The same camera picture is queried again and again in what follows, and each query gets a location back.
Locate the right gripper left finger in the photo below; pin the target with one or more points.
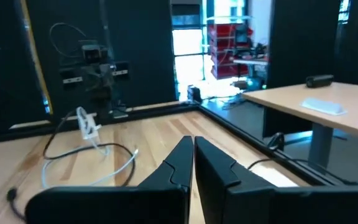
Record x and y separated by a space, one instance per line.
166 193

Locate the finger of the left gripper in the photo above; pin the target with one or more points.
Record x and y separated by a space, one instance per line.
107 76
92 77

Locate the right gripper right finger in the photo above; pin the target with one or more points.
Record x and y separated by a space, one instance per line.
228 193

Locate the small black floor device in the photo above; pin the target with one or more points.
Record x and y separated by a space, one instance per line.
194 93

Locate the red bin rack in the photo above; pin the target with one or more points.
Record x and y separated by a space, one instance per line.
225 49

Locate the white phone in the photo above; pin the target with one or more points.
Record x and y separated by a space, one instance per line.
323 106

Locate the white background table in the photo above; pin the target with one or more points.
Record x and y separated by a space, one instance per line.
250 62

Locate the black cylindrical device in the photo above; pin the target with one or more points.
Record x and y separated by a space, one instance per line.
319 81

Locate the light wood desk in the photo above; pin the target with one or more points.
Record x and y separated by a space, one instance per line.
346 96

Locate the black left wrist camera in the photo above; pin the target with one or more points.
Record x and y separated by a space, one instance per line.
92 53

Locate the black table frame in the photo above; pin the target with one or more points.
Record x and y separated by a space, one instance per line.
228 124

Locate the small black frame clip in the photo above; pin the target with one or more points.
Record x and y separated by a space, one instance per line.
277 141

